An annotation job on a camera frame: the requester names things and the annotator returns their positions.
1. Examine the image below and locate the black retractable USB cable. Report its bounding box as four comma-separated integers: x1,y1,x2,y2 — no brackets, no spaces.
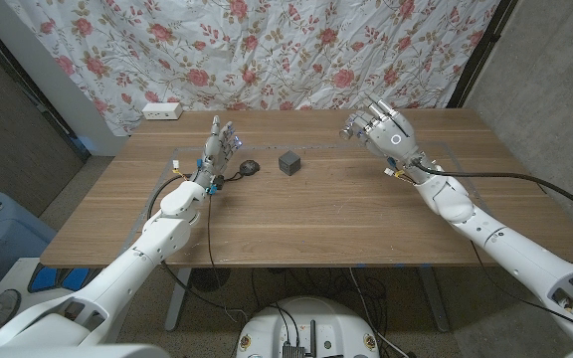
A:
215,159,262,186

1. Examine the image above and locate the floral backdrop cloth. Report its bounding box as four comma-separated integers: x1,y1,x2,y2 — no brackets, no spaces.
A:
5,0,501,138

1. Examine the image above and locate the black backdrop pole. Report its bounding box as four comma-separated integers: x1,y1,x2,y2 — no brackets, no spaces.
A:
446,0,519,109

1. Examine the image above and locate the white pillar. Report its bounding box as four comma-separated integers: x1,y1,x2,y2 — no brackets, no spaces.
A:
0,0,128,158

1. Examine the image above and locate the blue plastic bin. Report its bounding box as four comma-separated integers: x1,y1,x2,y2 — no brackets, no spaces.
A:
0,192,58,289

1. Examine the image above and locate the black round base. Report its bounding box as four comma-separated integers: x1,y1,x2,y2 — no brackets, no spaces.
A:
189,268,232,293

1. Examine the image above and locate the white power strip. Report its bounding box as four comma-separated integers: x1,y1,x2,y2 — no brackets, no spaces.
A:
141,101,184,121

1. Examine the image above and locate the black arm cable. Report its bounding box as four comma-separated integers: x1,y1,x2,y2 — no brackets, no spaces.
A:
410,157,573,224
145,172,218,304

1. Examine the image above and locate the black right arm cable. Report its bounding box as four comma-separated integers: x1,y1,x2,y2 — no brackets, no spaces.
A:
410,157,573,224

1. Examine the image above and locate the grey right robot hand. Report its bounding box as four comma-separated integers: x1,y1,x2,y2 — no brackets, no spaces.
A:
339,93,426,170

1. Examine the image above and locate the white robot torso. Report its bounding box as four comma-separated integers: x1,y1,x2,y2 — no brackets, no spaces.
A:
236,296,381,358

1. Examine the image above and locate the white board with blue pads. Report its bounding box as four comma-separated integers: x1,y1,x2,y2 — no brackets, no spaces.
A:
0,257,104,324

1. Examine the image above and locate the white floor cable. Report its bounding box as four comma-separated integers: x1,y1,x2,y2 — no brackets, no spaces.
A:
348,268,410,358

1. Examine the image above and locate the grey table leg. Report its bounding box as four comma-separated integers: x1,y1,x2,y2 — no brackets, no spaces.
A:
418,267,451,333
164,267,193,333

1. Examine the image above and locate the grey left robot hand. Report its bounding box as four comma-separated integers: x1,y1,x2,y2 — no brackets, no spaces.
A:
192,114,243,186

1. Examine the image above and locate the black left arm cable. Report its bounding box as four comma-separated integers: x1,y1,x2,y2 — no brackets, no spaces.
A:
145,172,218,304

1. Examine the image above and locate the dark grey block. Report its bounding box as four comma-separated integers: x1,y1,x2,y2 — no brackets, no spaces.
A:
278,150,302,177

